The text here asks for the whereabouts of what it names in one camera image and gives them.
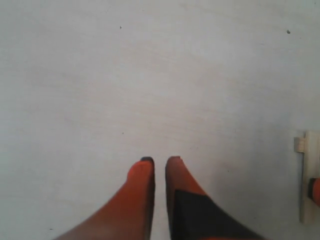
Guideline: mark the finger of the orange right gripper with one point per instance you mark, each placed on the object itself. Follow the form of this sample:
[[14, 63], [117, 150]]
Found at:
[[313, 192]]

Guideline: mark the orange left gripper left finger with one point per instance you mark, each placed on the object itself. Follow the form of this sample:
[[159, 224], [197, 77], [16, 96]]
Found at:
[[128, 215]]

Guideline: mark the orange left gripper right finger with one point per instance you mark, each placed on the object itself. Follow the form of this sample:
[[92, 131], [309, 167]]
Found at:
[[192, 214]]

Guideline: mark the two-hole wooden bar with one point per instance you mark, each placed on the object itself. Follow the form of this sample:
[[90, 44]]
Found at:
[[310, 169]]

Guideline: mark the plain wooden stick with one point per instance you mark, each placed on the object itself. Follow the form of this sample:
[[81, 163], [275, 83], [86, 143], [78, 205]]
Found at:
[[299, 144]]

